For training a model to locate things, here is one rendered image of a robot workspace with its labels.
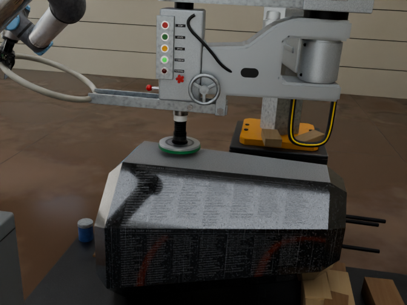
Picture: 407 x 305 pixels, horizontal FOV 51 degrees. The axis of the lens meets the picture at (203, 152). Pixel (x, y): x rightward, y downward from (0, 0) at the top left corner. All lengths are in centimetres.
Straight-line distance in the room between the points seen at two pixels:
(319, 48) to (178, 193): 93
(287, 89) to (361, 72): 630
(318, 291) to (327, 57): 113
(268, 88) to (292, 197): 52
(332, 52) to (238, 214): 86
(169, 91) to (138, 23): 640
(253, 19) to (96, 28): 296
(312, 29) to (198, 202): 94
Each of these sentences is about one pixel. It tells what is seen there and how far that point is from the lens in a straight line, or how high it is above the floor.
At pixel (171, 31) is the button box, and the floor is 145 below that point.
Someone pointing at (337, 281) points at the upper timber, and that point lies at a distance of 243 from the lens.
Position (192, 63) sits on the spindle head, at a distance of 203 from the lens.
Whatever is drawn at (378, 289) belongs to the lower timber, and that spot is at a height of 13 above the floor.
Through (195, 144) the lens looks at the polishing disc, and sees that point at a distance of 221.
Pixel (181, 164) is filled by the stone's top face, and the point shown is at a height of 82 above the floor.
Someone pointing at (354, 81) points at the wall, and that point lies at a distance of 834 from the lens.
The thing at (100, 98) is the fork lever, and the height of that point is 110.
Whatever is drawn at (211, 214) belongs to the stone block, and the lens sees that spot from 198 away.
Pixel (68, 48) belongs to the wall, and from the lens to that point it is 898.
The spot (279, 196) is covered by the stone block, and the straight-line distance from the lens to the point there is 201.
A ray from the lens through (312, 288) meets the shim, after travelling 231.
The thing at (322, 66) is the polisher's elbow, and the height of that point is 132.
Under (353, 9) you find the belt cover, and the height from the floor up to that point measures 158.
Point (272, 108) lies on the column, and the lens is 277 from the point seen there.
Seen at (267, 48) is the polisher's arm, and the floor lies 139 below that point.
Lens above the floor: 162
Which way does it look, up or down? 20 degrees down
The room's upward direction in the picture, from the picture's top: 3 degrees clockwise
